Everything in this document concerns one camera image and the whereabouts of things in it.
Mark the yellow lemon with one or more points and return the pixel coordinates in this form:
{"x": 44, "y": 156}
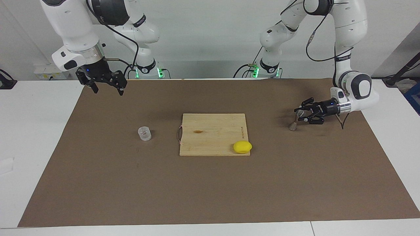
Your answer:
{"x": 242, "y": 147}

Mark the wooden cutting board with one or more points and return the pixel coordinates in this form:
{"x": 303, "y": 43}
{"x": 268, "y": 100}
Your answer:
{"x": 213, "y": 134}

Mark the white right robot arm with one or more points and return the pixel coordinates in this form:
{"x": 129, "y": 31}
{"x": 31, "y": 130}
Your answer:
{"x": 72, "y": 26}

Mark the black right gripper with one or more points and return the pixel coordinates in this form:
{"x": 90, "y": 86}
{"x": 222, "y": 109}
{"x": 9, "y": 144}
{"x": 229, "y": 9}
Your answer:
{"x": 95, "y": 69}

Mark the black clamp mount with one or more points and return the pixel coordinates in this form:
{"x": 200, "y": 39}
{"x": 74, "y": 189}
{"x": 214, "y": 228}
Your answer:
{"x": 6, "y": 83}

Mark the metal jigger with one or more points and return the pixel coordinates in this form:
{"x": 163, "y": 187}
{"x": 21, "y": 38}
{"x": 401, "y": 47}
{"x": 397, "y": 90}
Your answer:
{"x": 292, "y": 126}

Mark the brown table mat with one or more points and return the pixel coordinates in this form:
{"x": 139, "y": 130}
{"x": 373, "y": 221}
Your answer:
{"x": 98, "y": 180}

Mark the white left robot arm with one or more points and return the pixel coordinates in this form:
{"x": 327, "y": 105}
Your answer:
{"x": 347, "y": 19}

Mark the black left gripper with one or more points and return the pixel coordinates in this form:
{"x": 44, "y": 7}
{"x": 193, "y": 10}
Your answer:
{"x": 326, "y": 108}

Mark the clear plastic cup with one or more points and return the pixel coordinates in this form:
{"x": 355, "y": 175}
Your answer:
{"x": 144, "y": 134}

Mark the black stand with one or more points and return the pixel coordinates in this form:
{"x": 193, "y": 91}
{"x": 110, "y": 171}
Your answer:
{"x": 398, "y": 73}

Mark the white tape patch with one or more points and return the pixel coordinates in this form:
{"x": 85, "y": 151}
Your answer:
{"x": 6, "y": 165}

